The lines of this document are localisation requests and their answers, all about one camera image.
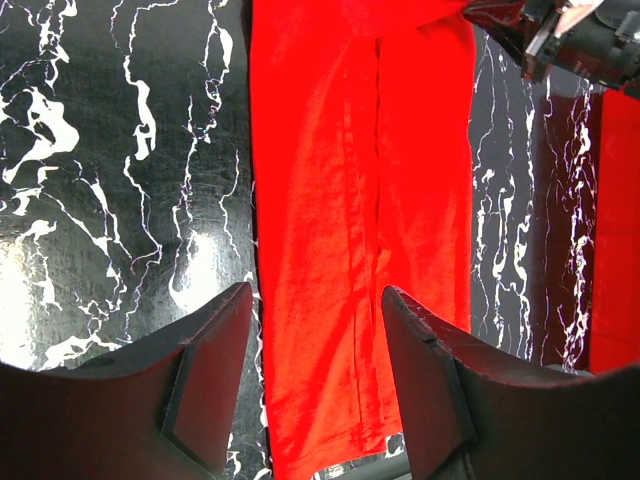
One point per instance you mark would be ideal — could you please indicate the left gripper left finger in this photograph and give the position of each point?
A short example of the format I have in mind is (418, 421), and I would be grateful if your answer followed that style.
(161, 407)

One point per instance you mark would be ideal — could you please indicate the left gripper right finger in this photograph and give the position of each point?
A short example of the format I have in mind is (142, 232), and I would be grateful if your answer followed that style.
(472, 411)

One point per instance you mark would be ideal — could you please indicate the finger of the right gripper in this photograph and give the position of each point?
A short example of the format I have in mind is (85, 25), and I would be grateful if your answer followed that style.
(501, 20)

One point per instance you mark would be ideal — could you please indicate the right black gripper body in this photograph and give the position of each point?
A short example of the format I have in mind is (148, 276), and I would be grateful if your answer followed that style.
(595, 40)

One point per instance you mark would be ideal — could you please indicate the red t shirt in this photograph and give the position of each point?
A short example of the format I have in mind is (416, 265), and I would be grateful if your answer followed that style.
(359, 117)

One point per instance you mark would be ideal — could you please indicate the red plastic bin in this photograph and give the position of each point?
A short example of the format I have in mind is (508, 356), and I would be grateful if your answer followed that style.
(614, 339)

